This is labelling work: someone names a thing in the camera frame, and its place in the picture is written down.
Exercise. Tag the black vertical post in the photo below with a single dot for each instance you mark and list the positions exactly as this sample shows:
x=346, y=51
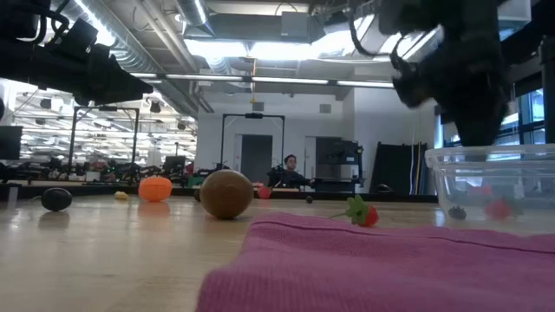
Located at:
x=548, y=95

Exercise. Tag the brown toy kiwi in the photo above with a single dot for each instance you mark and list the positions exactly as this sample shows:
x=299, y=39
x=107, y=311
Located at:
x=226, y=194

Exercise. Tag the clear plastic tupperware container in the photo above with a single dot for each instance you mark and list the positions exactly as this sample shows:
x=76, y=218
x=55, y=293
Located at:
x=520, y=182

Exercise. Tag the black gantry frame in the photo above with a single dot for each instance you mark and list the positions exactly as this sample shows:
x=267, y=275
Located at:
x=253, y=115
x=104, y=108

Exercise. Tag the small black toy berry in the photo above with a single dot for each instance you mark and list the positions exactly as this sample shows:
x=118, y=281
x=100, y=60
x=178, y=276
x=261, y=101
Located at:
x=456, y=212
x=309, y=199

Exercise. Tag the black aluminium table frame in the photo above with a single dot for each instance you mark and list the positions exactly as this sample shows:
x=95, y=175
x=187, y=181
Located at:
x=95, y=190

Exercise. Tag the red toy strawberry green leaves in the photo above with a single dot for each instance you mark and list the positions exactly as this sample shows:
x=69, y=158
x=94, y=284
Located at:
x=264, y=192
x=364, y=213
x=498, y=209

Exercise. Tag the green background box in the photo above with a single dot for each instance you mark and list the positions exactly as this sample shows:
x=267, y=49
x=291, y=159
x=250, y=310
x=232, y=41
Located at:
x=195, y=180

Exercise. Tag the long ceiling light fixture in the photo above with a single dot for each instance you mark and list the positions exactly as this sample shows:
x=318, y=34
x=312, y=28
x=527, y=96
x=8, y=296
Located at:
x=286, y=80

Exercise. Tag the purple-pink knitted cloth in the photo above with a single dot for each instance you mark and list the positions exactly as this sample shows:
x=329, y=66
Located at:
x=368, y=268

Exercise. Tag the dark oval toy fruit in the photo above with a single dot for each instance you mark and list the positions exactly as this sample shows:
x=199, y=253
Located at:
x=56, y=199

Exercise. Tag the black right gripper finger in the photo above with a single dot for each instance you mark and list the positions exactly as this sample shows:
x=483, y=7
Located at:
x=463, y=128
x=487, y=128

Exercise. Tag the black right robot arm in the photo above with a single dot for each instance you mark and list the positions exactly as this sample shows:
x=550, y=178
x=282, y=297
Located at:
x=433, y=15

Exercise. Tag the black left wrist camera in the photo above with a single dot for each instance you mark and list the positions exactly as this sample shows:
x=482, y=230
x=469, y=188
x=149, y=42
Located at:
x=80, y=33

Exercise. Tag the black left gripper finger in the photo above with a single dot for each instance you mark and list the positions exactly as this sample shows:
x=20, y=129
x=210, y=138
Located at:
x=93, y=101
x=121, y=85

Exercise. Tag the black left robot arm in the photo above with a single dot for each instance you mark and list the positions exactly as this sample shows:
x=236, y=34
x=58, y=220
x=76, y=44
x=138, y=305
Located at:
x=17, y=17

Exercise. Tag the dark background monitor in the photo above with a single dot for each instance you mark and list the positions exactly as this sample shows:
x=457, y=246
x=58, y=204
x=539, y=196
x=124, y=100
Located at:
x=9, y=142

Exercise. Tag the small yellow toy produce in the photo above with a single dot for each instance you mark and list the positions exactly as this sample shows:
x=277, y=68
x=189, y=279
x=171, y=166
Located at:
x=121, y=195

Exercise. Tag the orange toy tangerine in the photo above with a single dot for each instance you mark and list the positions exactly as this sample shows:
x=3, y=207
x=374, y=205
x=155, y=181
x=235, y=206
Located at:
x=155, y=189

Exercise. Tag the black standing panel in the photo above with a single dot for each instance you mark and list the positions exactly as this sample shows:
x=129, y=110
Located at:
x=396, y=169

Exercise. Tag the person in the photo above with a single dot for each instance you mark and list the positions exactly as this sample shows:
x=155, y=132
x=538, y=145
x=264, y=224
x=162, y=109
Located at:
x=291, y=171

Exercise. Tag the black equipment cabinet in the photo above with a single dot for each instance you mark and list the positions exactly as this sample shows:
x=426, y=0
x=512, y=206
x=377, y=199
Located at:
x=338, y=162

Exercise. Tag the black hanging spotlight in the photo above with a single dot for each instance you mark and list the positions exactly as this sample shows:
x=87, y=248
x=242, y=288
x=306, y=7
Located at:
x=154, y=106

